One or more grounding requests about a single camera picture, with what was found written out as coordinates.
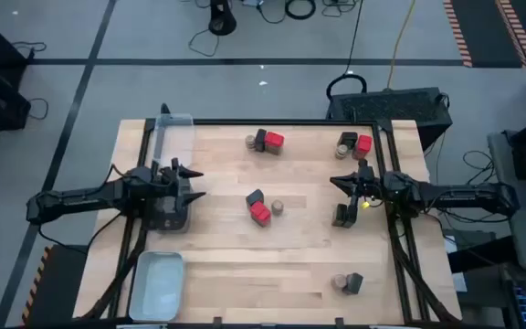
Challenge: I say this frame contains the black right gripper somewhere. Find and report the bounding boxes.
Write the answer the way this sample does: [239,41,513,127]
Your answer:
[330,158,386,211]

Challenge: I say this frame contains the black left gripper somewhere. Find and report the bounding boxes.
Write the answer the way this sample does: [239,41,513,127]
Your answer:
[152,157,207,207]

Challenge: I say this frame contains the red smoked paprika tin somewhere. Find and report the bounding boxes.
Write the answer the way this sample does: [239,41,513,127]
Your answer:
[248,200,272,228]
[352,134,373,161]
[264,131,286,156]

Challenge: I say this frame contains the black plastic bin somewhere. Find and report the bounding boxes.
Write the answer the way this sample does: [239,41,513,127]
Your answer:
[145,194,193,233]

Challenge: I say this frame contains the clear plastic bin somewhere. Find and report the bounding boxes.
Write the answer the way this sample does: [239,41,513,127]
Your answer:
[152,112,196,171]

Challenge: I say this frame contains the black mesh computer tower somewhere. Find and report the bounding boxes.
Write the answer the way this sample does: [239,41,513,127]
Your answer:
[325,86,454,150]

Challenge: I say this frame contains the white plastic bin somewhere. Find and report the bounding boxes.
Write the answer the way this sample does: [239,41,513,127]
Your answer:
[128,249,186,323]

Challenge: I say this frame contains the black orange striped floor mat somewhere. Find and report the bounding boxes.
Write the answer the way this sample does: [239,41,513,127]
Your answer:
[19,244,89,328]
[443,0,526,69]

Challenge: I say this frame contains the black stand base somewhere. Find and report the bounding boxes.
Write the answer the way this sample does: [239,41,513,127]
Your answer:
[207,0,237,37]

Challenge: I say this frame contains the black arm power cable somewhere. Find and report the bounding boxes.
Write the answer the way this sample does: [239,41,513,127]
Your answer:
[37,210,125,251]

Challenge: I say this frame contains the black power cable loop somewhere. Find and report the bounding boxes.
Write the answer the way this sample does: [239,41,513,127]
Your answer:
[325,0,368,100]

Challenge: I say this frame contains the black cable bundle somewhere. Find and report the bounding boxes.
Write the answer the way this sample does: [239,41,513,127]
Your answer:
[436,148,506,226]

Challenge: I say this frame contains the thin black cable loop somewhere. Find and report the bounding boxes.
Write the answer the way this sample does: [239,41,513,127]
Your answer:
[187,27,221,58]

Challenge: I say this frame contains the yellow cable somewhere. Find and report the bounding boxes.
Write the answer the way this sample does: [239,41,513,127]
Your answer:
[384,0,417,90]

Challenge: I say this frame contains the thin black floor cable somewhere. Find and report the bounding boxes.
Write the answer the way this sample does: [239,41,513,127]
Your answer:
[27,98,49,121]
[11,40,47,54]

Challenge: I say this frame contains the black cable coil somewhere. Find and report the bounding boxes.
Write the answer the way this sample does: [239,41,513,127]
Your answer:
[284,0,318,21]

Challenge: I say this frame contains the tangled black cables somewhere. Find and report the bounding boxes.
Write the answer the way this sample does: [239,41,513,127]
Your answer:
[321,0,360,18]

